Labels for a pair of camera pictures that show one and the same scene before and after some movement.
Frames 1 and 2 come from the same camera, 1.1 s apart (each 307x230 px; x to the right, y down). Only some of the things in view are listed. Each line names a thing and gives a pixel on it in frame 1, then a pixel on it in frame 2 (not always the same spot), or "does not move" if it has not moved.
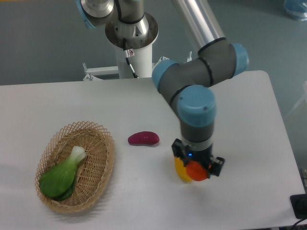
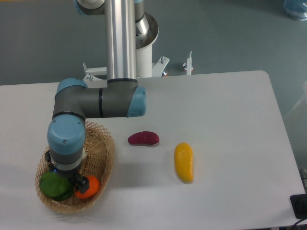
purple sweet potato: [143, 138] does not move
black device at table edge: [299, 203] does not move
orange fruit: [196, 172] -> [94, 185]
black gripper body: [203, 156] -> [67, 174]
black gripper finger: [179, 150] -> [48, 159]
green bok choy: [59, 182] does not move
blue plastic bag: [296, 8] does not move
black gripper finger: [217, 167] -> [81, 182]
